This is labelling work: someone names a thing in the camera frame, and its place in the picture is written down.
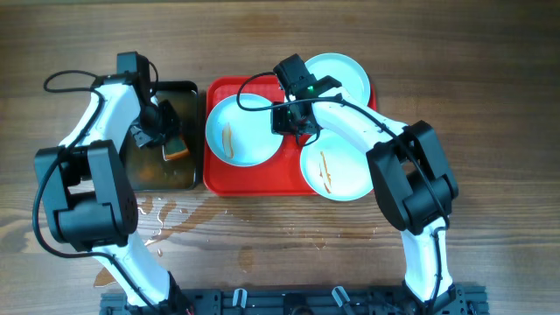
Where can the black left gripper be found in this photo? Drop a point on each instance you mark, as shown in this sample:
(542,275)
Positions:
(170,129)

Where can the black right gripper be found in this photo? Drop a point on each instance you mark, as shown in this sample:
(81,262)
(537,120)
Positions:
(279,127)

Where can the orange green sponge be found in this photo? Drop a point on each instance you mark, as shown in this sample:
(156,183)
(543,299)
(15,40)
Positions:
(175,148)

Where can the light blue plate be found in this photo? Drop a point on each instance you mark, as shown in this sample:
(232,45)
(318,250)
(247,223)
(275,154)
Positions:
(239,137)
(344,69)
(334,169)

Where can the light blue plate front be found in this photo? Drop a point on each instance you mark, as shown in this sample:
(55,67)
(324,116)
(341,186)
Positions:
(334,169)

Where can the light blue plate back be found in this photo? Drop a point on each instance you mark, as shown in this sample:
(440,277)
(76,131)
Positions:
(344,69)

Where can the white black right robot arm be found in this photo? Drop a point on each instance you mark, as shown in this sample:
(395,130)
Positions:
(413,184)

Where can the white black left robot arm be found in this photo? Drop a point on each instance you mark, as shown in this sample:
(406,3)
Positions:
(85,206)

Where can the black water-filled tray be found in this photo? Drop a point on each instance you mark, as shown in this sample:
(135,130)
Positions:
(147,168)

